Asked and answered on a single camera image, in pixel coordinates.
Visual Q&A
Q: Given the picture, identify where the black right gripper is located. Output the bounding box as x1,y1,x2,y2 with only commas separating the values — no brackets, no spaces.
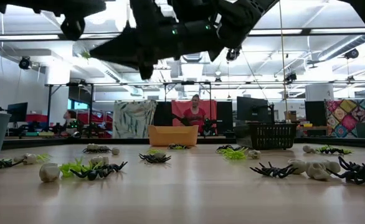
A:
89,18,186,80

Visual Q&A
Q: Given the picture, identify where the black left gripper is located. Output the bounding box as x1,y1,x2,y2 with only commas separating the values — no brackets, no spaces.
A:
39,0,107,41

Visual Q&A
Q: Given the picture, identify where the red hanging cloth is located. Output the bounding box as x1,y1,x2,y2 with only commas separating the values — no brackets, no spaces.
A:
171,99,218,133

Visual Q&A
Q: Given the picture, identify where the person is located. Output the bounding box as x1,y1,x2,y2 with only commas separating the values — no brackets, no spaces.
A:
62,109,80,136
173,93,209,133

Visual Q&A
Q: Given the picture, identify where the yellow plastic bin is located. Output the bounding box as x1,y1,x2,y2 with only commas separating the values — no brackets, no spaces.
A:
148,124,199,147

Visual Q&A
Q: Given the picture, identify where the red low partition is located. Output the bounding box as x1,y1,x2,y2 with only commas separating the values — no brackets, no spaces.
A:
26,112,113,138

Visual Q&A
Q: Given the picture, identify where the black computer monitor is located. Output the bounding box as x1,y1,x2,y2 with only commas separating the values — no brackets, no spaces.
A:
237,96,276,124
304,100,328,127
6,101,29,123

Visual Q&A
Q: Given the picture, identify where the thin vertical pole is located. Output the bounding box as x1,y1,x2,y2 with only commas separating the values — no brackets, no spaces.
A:
278,0,289,125

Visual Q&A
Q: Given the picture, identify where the black mesh basket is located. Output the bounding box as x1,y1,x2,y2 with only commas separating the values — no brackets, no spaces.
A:
234,123,298,150

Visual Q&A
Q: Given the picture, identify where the black overhead crossbar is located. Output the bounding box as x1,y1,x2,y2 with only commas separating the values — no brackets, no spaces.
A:
0,27,365,41

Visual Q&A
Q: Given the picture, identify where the colourful patchwork quilt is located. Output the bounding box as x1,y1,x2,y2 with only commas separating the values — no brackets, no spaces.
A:
325,98,365,139

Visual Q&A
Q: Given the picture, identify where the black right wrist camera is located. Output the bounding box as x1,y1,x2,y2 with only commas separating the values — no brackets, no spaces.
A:
129,0,174,22

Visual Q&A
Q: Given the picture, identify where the black background rig frame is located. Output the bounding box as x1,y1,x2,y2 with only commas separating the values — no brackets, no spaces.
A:
45,81,213,138

